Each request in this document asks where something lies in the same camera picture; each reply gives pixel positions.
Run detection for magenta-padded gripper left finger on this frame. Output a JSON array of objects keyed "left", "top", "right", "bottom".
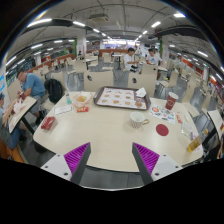
[{"left": 40, "top": 142, "right": 92, "bottom": 186}]

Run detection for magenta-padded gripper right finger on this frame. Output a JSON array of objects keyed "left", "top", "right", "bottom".
[{"left": 131, "top": 142, "right": 183, "bottom": 186}]

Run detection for clear yellow-capped drink bottle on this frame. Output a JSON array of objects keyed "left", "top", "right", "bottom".
[{"left": 185, "top": 128, "right": 210, "bottom": 154}]

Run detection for flat round red coaster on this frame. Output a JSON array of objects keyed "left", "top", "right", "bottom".
[{"left": 155, "top": 123, "right": 170, "bottom": 137}]

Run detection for white patterned mug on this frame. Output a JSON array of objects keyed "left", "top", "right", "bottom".
[{"left": 129, "top": 110, "right": 150, "bottom": 129}]

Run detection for red carton box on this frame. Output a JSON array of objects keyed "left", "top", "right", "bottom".
[{"left": 40, "top": 116, "right": 56, "bottom": 131}]

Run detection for colourful printed flyer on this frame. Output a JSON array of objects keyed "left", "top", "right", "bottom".
[{"left": 148, "top": 104, "right": 177, "bottom": 125}]

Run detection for red sauce packet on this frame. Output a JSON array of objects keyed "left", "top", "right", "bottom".
[{"left": 76, "top": 105, "right": 90, "bottom": 113}]

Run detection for white paper receipt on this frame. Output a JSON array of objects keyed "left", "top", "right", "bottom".
[{"left": 53, "top": 104, "right": 73, "bottom": 116}]

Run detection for small clear bottle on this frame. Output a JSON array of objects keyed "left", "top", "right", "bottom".
[{"left": 64, "top": 92, "right": 73, "bottom": 106}]

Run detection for red paper cup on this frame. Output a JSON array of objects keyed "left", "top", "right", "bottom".
[{"left": 165, "top": 91, "right": 180, "bottom": 111}]

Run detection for crumpled white napkin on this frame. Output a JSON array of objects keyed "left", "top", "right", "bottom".
[{"left": 135, "top": 87, "right": 148, "bottom": 99}]

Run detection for brown food tray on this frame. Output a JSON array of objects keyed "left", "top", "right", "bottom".
[{"left": 93, "top": 85, "right": 152, "bottom": 111}]

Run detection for neighbouring dining table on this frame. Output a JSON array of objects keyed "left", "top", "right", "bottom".
[
  {"left": 7, "top": 96, "right": 38, "bottom": 135},
  {"left": 206, "top": 109, "right": 224, "bottom": 141}
]

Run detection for black backpack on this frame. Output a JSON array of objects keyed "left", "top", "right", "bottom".
[{"left": 43, "top": 78, "right": 64, "bottom": 105}]

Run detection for beige wooden chair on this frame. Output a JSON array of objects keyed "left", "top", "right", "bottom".
[
  {"left": 127, "top": 71, "right": 158, "bottom": 98},
  {"left": 83, "top": 69, "right": 115, "bottom": 93}
]

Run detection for person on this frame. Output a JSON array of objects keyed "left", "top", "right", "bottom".
[
  {"left": 145, "top": 48, "right": 163, "bottom": 67},
  {"left": 123, "top": 47, "right": 139, "bottom": 73},
  {"left": 16, "top": 69, "right": 47, "bottom": 116}
]

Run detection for far beige dining chairs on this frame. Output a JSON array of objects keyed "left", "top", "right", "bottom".
[{"left": 33, "top": 53, "right": 214, "bottom": 101}]

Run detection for ceiling strip lights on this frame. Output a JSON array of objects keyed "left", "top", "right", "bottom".
[{"left": 4, "top": 12, "right": 224, "bottom": 83}]

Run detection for ceiling air conditioner unit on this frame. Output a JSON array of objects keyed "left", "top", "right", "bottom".
[{"left": 88, "top": 12, "right": 110, "bottom": 24}]

